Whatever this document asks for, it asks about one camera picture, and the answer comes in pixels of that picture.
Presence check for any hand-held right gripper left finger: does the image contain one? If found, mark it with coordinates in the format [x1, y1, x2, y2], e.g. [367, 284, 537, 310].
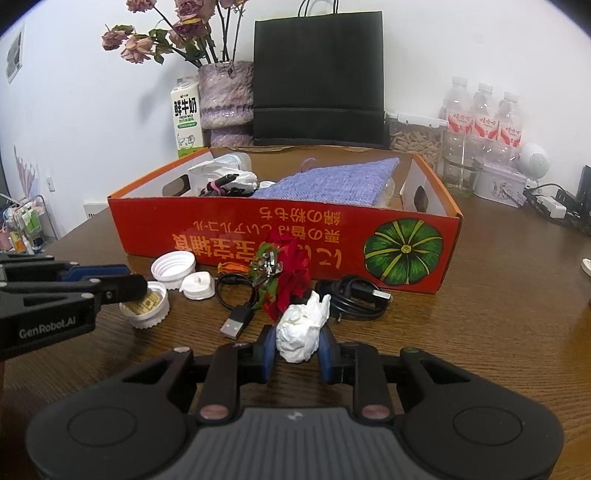
[121, 324, 279, 424]

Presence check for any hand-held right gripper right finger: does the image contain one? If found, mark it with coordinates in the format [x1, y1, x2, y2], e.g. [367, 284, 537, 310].
[318, 325, 467, 424]

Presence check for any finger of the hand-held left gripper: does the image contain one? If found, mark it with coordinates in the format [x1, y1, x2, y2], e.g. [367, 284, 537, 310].
[0, 253, 131, 284]
[0, 274, 148, 306]

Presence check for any white tissue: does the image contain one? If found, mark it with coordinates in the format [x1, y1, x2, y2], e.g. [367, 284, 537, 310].
[276, 292, 332, 364]

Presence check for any thin black USB cable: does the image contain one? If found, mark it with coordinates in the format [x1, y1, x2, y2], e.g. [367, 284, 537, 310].
[215, 273, 259, 341]

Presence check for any large white ribbed lid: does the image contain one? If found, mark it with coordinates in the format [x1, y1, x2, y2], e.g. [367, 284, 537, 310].
[151, 251, 197, 291]

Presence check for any small white lid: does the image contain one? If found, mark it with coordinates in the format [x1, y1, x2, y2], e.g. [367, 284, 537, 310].
[181, 272, 216, 301]

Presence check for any red cardboard box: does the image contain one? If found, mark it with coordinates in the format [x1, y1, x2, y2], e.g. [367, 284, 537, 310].
[107, 147, 464, 295]

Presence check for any artificial red flower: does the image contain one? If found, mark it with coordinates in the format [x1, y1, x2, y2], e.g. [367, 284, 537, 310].
[259, 230, 312, 322]

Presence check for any white yellow plush toy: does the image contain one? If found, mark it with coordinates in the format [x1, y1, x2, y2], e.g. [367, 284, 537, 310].
[188, 159, 259, 197]

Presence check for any purple drawstring pouch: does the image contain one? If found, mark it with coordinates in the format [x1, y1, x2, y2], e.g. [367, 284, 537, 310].
[252, 157, 400, 207]

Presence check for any wooden desktop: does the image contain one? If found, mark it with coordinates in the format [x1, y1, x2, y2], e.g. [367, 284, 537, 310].
[0, 191, 591, 480]

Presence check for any white green milk carton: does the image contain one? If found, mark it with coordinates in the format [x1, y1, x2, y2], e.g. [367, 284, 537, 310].
[170, 76, 205, 160]

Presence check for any purple marbled vase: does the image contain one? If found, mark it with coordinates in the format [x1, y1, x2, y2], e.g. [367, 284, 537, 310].
[198, 60, 256, 148]

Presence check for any clear jar of nuts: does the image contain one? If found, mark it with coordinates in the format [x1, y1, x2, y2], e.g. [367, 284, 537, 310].
[385, 111, 445, 171]

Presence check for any dried rose bouquet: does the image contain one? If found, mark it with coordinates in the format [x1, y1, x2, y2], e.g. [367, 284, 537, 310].
[102, 0, 250, 65]

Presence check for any white tin box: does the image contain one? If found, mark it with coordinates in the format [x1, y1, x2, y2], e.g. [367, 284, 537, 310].
[473, 161, 528, 208]

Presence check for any white power strip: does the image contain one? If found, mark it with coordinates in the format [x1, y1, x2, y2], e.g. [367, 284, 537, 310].
[524, 187, 568, 219]

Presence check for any red label water bottle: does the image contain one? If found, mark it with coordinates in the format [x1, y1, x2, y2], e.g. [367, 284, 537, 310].
[471, 82, 498, 162]
[494, 91, 525, 162]
[440, 76, 474, 188]

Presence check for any black power strip with plugs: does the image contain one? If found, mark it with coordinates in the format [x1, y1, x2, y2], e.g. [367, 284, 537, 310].
[524, 182, 591, 238]

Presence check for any white round speaker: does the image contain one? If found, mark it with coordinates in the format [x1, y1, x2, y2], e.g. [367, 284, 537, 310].
[516, 142, 550, 188]

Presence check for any black paper bag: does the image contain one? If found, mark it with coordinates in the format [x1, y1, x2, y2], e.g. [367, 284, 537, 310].
[252, 0, 386, 151]

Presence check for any wire rack of toiletries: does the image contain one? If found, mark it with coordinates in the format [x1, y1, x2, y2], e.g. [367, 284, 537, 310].
[0, 194, 60, 254]

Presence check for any pink wall decoration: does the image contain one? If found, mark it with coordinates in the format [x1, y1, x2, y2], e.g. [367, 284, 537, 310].
[13, 145, 38, 197]

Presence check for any wall picture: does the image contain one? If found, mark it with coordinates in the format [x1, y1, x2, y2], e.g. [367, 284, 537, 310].
[6, 22, 25, 85]

